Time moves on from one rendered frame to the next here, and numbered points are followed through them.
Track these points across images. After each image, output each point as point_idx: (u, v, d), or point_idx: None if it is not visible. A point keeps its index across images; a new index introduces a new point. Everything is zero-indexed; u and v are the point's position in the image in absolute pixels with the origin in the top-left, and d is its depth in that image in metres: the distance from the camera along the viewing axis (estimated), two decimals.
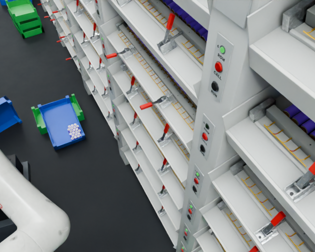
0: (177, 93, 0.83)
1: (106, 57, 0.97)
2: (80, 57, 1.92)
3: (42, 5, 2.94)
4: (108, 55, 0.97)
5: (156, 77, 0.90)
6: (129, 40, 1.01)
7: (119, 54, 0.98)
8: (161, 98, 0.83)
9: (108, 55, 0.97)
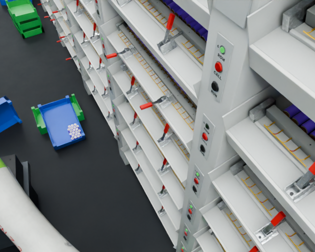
0: (177, 93, 0.83)
1: (106, 57, 0.97)
2: (80, 57, 1.92)
3: (42, 5, 2.94)
4: (108, 55, 0.97)
5: (156, 77, 0.90)
6: (129, 40, 1.01)
7: (119, 54, 0.98)
8: (161, 98, 0.83)
9: (108, 55, 0.97)
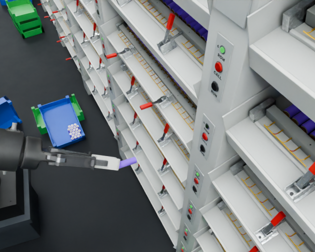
0: (177, 93, 0.83)
1: (106, 57, 0.97)
2: (80, 57, 1.92)
3: (42, 5, 2.94)
4: (108, 55, 0.97)
5: (156, 77, 0.90)
6: (129, 40, 1.01)
7: (119, 54, 0.98)
8: (161, 98, 0.83)
9: (108, 55, 0.97)
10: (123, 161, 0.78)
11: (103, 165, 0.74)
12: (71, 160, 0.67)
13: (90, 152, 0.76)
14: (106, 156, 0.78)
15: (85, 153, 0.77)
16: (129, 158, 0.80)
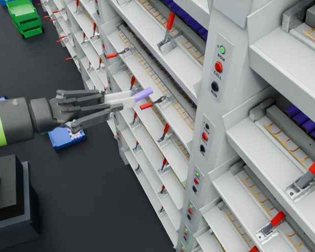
0: (177, 93, 0.83)
1: (106, 57, 0.97)
2: (80, 57, 1.92)
3: (42, 5, 2.94)
4: (108, 55, 0.97)
5: (156, 77, 0.90)
6: (129, 40, 1.01)
7: (119, 54, 0.98)
8: (161, 98, 0.83)
9: (108, 55, 0.97)
10: None
11: (111, 93, 0.72)
12: (72, 95, 0.70)
13: None
14: None
15: (107, 117, 0.68)
16: None
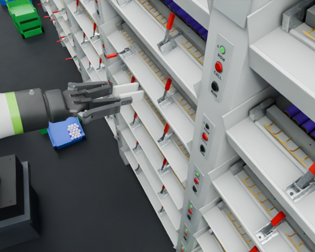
0: (183, 89, 0.83)
1: (106, 57, 0.97)
2: (80, 57, 1.92)
3: (42, 5, 2.94)
4: (108, 55, 0.97)
5: (161, 74, 0.90)
6: (133, 38, 1.01)
7: (119, 54, 0.98)
8: (167, 97, 0.84)
9: (108, 55, 0.97)
10: None
11: (119, 84, 0.76)
12: (82, 87, 0.74)
13: None
14: None
15: (117, 110, 0.71)
16: None
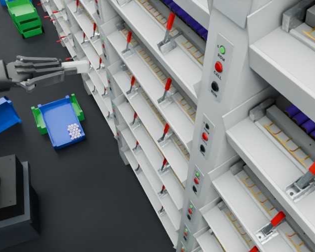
0: (183, 89, 0.83)
1: (130, 32, 0.95)
2: (80, 57, 1.92)
3: (42, 5, 2.94)
4: (130, 33, 0.96)
5: (162, 74, 0.90)
6: (134, 37, 1.01)
7: (128, 45, 0.97)
8: (167, 97, 0.84)
9: (130, 33, 0.96)
10: None
11: (69, 62, 0.78)
12: (32, 61, 0.76)
13: None
14: (77, 71, 0.78)
15: (61, 79, 0.75)
16: None
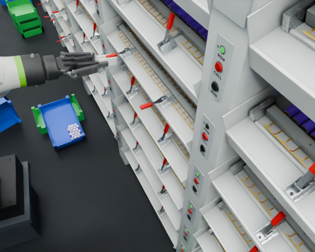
0: (177, 93, 0.83)
1: (106, 57, 0.97)
2: None
3: (42, 5, 2.94)
4: (108, 55, 0.97)
5: (156, 77, 0.90)
6: (129, 40, 1.01)
7: (119, 54, 0.98)
8: (161, 98, 0.83)
9: (108, 55, 0.97)
10: None
11: (100, 55, 0.99)
12: (71, 56, 0.97)
13: None
14: (108, 65, 0.99)
15: (96, 70, 0.95)
16: None
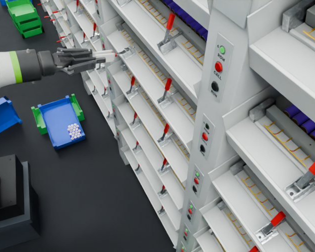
0: (183, 89, 0.83)
1: None
2: None
3: (42, 5, 2.94)
4: None
5: (161, 74, 0.90)
6: (133, 38, 1.01)
7: (119, 54, 0.98)
8: (167, 97, 0.84)
9: None
10: None
11: (97, 51, 0.97)
12: (68, 52, 0.95)
13: None
14: (105, 61, 0.97)
15: (93, 66, 0.94)
16: None
